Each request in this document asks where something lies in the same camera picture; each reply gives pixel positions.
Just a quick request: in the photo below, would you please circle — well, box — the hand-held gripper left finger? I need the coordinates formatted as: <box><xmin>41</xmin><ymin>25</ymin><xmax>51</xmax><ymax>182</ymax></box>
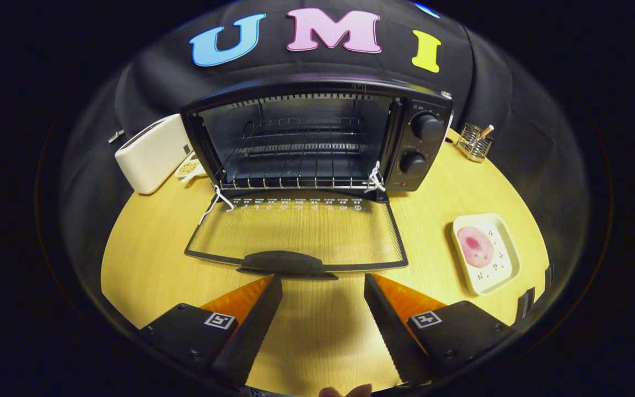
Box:
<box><xmin>140</xmin><ymin>274</ymin><xmax>284</xmax><ymax>387</ymax></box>

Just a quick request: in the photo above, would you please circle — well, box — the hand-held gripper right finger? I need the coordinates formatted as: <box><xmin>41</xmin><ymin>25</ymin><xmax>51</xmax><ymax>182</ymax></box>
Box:
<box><xmin>364</xmin><ymin>273</ymin><xmax>515</xmax><ymax>385</ymax></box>

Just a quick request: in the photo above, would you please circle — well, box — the pink ham slice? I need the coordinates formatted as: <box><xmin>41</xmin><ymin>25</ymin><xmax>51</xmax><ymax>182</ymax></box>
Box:
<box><xmin>457</xmin><ymin>226</ymin><xmax>494</xmax><ymax>268</ymax></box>

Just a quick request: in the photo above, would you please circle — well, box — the cream square plate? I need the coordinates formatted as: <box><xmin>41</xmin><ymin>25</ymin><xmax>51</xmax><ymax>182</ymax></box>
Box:
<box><xmin>451</xmin><ymin>213</ymin><xmax>521</xmax><ymax>296</ymax></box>

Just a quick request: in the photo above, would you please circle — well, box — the black toaster oven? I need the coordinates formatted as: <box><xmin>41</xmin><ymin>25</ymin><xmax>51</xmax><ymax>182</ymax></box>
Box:
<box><xmin>181</xmin><ymin>77</ymin><xmax>454</xmax><ymax>280</ymax></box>

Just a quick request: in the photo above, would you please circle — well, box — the white bread toaster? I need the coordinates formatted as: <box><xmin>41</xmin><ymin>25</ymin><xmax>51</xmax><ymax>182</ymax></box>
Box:
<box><xmin>115</xmin><ymin>114</ymin><xmax>193</xmax><ymax>195</ymax></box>

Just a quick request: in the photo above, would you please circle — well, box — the small dish of nuts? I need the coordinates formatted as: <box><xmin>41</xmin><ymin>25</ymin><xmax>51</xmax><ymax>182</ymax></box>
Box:
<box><xmin>175</xmin><ymin>153</ymin><xmax>208</xmax><ymax>183</ymax></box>

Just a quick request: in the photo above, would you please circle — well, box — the white string tie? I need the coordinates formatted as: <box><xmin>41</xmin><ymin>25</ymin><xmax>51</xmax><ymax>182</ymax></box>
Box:
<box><xmin>365</xmin><ymin>161</ymin><xmax>387</xmax><ymax>194</ymax></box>
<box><xmin>199</xmin><ymin>185</ymin><xmax>235</xmax><ymax>224</ymax></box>

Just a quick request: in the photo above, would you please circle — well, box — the wire metal basket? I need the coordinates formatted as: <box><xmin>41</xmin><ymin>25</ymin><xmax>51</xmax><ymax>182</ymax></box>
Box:
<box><xmin>455</xmin><ymin>124</ymin><xmax>493</xmax><ymax>163</ymax></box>

